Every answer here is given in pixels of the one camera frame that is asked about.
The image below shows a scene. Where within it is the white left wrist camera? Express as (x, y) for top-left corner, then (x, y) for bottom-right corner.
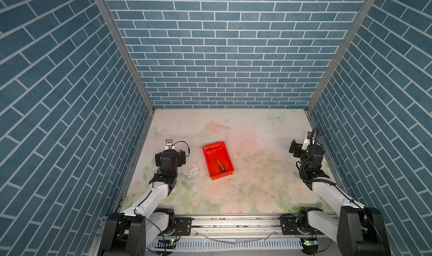
(165, 139), (174, 150)

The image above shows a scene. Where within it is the orange handled screwdriver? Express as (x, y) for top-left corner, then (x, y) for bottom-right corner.
(213, 153), (226, 173)

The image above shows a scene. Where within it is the aluminium corner post right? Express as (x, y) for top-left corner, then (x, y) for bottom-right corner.
(306, 0), (376, 115)

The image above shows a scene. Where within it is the aluminium corner post left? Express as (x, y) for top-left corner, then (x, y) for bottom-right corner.
(94, 0), (155, 115)

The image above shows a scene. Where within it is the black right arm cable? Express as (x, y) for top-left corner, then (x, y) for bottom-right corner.
(296, 127), (342, 189)

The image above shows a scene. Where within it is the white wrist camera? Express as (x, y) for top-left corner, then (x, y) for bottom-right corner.
(165, 139), (174, 150)
(301, 132), (312, 150)

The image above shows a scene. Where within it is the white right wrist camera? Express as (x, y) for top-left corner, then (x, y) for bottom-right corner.
(301, 132), (312, 150)

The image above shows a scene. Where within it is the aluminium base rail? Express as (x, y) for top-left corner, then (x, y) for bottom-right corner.
(87, 214), (385, 256)

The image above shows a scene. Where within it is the aluminium corner post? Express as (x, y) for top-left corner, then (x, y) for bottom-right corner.
(94, 0), (155, 115)
(306, 0), (376, 115)

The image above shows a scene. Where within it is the red plastic bin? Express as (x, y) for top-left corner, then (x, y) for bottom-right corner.
(202, 142), (235, 180)

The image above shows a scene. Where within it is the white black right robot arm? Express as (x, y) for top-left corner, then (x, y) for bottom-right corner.
(289, 137), (391, 256)

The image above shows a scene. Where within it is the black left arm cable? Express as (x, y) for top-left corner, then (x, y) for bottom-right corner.
(171, 140), (191, 157)

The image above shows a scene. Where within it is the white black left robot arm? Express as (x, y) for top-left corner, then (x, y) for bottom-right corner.
(97, 149), (187, 256)

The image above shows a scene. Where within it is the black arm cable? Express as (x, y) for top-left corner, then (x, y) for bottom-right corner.
(171, 140), (191, 157)
(296, 127), (342, 189)

